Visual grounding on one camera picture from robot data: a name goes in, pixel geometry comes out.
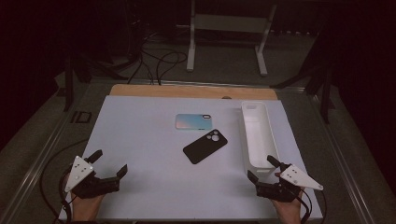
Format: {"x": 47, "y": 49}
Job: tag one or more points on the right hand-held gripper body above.
{"x": 277, "y": 191}

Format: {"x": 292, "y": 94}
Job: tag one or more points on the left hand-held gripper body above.
{"x": 93, "y": 186}

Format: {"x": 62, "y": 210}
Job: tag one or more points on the white plastic storage bin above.
{"x": 258, "y": 137}

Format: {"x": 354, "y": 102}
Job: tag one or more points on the black phone case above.
{"x": 204, "y": 146}

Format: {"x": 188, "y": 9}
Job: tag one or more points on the iridescent teal phone case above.
{"x": 193, "y": 121}

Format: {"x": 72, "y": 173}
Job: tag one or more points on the person's left hand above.
{"x": 85, "y": 208}

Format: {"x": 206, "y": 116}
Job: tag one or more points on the person's right hand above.
{"x": 289, "y": 211}

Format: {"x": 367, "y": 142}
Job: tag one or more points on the white table cover sheet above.
{"x": 149, "y": 140}

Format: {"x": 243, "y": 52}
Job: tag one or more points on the black tripod stand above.
{"x": 68, "y": 90}
{"x": 326, "y": 102}

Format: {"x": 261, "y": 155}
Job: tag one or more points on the white metal stand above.
{"x": 230, "y": 23}

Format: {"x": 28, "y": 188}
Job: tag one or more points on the black rectangular floor frame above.
{"x": 73, "y": 117}

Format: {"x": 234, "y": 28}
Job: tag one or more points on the metal floor rail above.
{"x": 345, "y": 174}
{"x": 34, "y": 169}

